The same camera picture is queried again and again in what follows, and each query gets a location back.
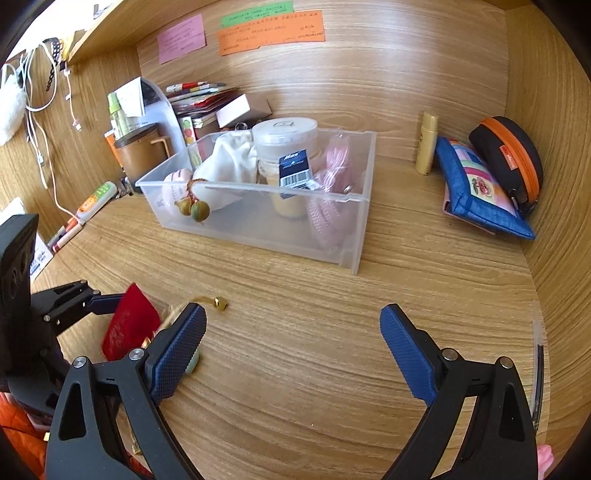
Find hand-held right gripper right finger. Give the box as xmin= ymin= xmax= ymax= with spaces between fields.
xmin=379 ymin=304 xmax=540 ymax=480

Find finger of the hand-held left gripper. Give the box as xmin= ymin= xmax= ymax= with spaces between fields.
xmin=31 ymin=278 xmax=101 ymax=306
xmin=44 ymin=294 xmax=127 ymax=339

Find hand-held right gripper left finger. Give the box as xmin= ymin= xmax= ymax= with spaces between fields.
xmin=45 ymin=302 xmax=208 ymax=480

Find red pouch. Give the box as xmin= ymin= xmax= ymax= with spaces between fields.
xmin=102 ymin=283 xmax=163 ymax=361

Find gold bells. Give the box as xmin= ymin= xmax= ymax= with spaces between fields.
xmin=173 ymin=178 xmax=212 ymax=226

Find pink round compact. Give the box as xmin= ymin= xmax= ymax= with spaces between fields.
xmin=161 ymin=168 xmax=195 ymax=215

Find clear plastic bin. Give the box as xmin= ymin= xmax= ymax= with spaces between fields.
xmin=135 ymin=128 xmax=377 ymax=276

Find pink cable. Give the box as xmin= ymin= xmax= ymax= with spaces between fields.
xmin=305 ymin=136 xmax=365 ymax=252

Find white drawstring pouch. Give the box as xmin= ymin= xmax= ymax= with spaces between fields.
xmin=193 ymin=133 xmax=259 ymax=210

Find small blue box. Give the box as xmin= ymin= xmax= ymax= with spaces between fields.
xmin=278 ymin=148 xmax=315 ymax=200

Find yellow jar with clear lid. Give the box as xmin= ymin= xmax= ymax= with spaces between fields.
xmin=252 ymin=116 xmax=320 ymax=217

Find wooden desktop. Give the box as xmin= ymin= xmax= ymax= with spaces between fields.
xmin=32 ymin=129 xmax=550 ymax=480

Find white printed paper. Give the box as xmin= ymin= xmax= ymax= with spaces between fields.
xmin=28 ymin=231 xmax=55 ymax=280

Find bundle of marker pens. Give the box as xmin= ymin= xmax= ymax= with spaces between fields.
xmin=50 ymin=218 xmax=88 ymax=254

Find orange green cartoon tube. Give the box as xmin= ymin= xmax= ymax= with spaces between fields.
xmin=75 ymin=181 xmax=117 ymax=221

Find orange clothing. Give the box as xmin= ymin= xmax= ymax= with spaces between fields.
xmin=0 ymin=392 xmax=51 ymax=480

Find brown mug with lid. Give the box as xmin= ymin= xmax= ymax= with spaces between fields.
xmin=115 ymin=124 xmax=174 ymax=182

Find white fluffy item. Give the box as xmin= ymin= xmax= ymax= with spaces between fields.
xmin=0 ymin=76 xmax=26 ymax=146

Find blue zip pouch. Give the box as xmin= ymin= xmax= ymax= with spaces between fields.
xmin=435 ymin=137 xmax=536 ymax=241

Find green spray bottle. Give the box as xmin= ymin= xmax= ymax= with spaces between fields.
xmin=107 ymin=91 xmax=127 ymax=139

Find colourful dotted card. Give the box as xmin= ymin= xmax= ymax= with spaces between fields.
xmin=178 ymin=115 xmax=204 ymax=169

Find grey white desk organizer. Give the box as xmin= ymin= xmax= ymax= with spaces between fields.
xmin=139 ymin=78 xmax=185 ymax=153

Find white folded paper card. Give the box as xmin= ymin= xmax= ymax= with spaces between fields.
xmin=115 ymin=78 xmax=148 ymax=118

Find gold tube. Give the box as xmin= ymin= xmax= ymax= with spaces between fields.
xmin=414 ymin=112 xmax=439 ymax=175

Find stack of red booklets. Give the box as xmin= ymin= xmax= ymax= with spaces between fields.
xmin=165 ymin=81 xmax=241 ymax=127

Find black case with orange zip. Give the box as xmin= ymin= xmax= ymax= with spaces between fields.
xmin=468 ymin=117 xmax=544 ymax=217

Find pink white cardboard box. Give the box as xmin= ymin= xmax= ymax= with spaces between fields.
xmin=216 ymin=93 xmax=274 ymax=132

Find wooden shelf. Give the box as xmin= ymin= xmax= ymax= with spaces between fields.
xmin=67 ymin=0 xmax=139 ymax=65

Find pink sticky note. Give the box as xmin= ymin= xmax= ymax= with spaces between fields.
xmin=158 ymin=14 xmax=207 ymax=65

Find orange sticky note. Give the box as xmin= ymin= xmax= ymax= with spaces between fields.
xmin=217 ymin=10 xmax=326 ymax=57

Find green sticky note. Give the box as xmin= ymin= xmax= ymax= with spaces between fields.
xmin=220 ymin=1 xmax=295 ymax=28

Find white cables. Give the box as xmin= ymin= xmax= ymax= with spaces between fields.
xmin=2 ymin=39 xmax=81 ymax=222

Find black white patterned strap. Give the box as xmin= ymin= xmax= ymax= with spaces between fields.
xmin=46 ymin=37 xmax=65 ymax=93

